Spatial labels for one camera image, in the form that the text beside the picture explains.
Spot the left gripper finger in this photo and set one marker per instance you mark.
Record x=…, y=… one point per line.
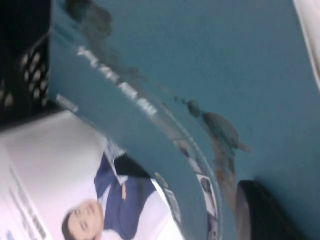
x=270, y=217

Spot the car suspension book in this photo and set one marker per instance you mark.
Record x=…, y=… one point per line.
x=200, y=75

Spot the black mesh book stand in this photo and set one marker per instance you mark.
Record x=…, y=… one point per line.
x=20, y=37

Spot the magazine with man in suit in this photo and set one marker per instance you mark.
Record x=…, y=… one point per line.
x=50, y=162

